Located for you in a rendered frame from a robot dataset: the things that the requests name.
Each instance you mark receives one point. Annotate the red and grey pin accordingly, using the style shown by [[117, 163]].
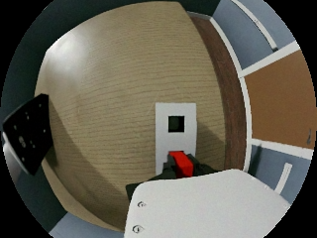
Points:
[[183, 165]]

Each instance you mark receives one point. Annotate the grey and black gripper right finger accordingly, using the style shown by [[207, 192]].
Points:
[[198, 169]]

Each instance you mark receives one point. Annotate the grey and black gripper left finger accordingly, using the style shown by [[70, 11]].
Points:
[[168, 172]]

